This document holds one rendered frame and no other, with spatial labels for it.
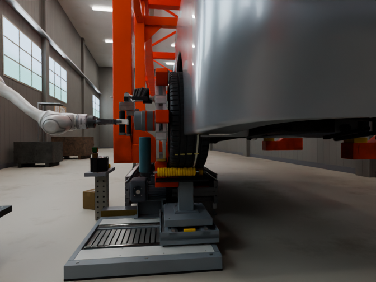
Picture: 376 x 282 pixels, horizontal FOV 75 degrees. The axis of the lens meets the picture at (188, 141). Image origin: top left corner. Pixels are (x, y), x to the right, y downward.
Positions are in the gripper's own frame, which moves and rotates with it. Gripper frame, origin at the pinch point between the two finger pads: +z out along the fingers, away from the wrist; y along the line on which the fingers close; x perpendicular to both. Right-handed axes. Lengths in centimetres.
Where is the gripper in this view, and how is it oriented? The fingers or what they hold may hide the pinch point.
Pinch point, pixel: (122, 122)
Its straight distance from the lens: 155.8
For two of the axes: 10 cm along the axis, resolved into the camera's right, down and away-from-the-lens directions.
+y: 1.2, 0.1, -9.9
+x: 0.0, -10.0, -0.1
